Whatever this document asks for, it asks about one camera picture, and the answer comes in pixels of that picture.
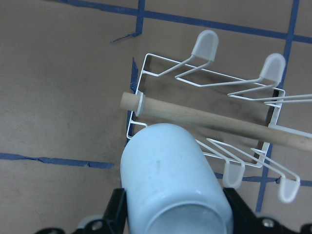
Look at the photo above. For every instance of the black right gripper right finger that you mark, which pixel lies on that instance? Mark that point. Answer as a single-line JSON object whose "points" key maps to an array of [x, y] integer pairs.
{"points": [[244, 217]]}

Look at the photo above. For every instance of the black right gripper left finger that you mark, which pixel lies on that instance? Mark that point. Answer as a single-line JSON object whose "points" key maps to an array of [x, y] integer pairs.
{"points": [[114, 217]]}

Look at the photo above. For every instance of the light blue cup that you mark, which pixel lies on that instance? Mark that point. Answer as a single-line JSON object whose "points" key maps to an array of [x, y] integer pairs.
{"points": [[170, 186]]}

